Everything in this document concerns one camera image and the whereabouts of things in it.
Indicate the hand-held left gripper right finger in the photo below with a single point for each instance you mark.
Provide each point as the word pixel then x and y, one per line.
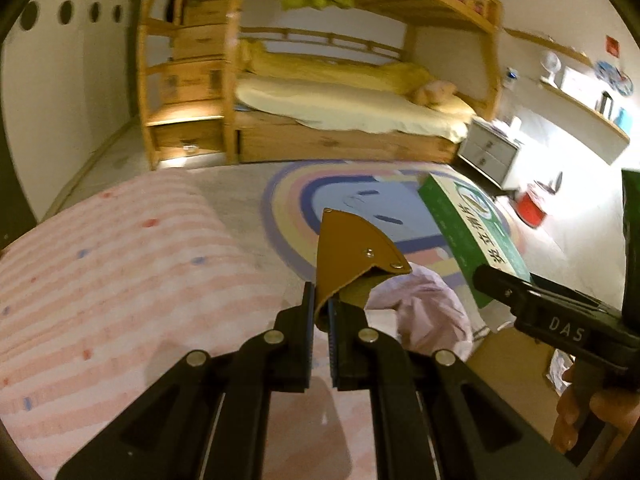
pixel 332 340

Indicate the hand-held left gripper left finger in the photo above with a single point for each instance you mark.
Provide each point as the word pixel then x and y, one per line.
pixel 309 330

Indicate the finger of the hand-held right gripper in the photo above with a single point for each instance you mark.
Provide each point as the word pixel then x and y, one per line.
pixel 500 285

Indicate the green and white box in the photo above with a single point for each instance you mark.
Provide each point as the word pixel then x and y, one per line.
pixel 465 230

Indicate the brown leather triangular pouch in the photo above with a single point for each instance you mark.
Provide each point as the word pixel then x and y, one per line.
pixel 345 250

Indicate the person's right hand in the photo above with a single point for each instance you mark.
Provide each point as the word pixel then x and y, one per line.
pixel 565 410

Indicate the cardboard box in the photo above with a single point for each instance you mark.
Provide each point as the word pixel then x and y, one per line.
pixel 510 375

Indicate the pink plastic bag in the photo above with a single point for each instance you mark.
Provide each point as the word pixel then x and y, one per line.
pixel 425 310

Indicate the red bucket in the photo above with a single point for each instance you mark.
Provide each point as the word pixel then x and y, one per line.
pixel 531 207

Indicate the white nightstand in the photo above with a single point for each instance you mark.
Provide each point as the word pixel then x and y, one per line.
pixel 487 152

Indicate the rainbow rug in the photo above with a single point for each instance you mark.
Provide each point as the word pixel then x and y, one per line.
pixel 350 195

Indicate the wooden bunk bed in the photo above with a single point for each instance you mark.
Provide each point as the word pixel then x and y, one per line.
pixel 350 145

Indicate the pink plush toy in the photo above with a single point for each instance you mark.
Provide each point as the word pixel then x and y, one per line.
pixel 435 92

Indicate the light blue box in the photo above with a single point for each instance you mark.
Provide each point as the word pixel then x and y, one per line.
pixel 623 117

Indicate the white desk fan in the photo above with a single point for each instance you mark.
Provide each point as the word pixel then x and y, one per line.
pixel 550 62

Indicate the cream bed sheet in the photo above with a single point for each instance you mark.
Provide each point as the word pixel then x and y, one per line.
pixel 350 105

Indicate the blue patterned plate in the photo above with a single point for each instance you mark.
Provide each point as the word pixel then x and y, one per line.
pixel 612 77

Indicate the yellow blanket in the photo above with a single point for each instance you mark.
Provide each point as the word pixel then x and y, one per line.
pixel 325 70

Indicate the wooden stair drawers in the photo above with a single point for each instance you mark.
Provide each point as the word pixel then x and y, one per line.
pixel 195 80

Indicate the wooden wall shelf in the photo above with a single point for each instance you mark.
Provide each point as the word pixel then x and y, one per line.
pixel 550 45
pixel 585 107

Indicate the white picture frame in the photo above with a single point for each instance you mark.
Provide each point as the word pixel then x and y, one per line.
pixel 577 85

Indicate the red wall sign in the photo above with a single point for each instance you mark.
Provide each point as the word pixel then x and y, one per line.
pixel 612 45

